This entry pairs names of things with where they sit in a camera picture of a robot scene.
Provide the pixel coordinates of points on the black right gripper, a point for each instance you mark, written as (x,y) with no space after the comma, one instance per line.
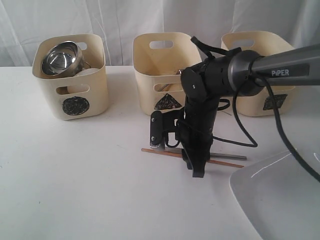
(192,126)

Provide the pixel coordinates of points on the steel table knife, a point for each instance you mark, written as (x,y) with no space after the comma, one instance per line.
(213,154)

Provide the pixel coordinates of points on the white square plate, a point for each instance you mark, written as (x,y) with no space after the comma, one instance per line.
(280,199)

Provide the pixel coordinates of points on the stainless steel bowl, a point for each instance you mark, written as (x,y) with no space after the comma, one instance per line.
(63,60)

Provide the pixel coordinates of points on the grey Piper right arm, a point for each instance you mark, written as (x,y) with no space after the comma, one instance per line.
(235,73)

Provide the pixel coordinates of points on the cream bin with square mark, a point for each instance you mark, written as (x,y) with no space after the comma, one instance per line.
(265,43)

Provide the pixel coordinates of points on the cream bin with triangle mark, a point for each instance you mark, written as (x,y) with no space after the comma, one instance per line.
(156,59)

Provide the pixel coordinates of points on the cream bin with circle mark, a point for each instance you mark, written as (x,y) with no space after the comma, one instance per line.
(78,96)

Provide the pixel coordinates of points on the white curtain backdrop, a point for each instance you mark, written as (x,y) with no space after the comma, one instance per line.
(24,24)

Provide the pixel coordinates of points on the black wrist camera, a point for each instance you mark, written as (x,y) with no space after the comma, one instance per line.
(156,138)

